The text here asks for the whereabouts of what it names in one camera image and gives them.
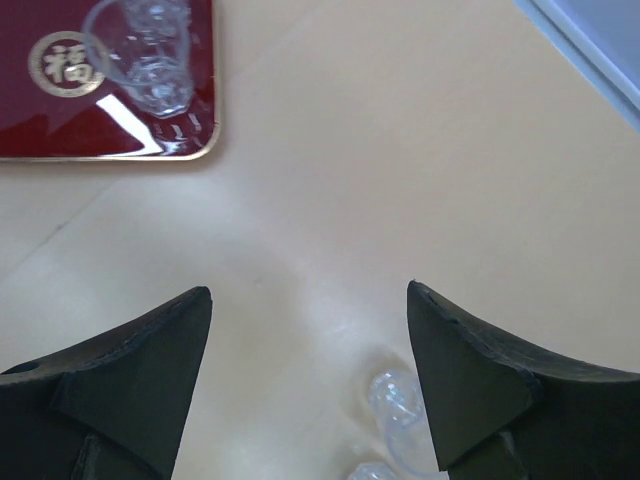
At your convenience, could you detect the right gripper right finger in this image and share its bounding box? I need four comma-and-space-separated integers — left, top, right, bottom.
407, 281, 639, 479

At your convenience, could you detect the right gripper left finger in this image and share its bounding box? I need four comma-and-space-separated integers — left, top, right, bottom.
1, 286, 213, 479

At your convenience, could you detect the clear faceted glass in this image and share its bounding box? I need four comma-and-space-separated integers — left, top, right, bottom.
82, 1, 194, 119
120, 0, 191, 31

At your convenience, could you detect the red rectangular serving tray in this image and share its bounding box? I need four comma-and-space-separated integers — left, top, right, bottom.
1, 1, 220, 162

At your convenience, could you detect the clear glass right upper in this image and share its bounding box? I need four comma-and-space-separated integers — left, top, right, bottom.
368, 369, 439, 479

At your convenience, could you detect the clear glass right lower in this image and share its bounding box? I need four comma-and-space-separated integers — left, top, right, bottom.
346, 462, 398, 480

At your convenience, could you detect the aluminium table frame rail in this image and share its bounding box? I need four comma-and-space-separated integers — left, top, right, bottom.
516, 0, 639, 129

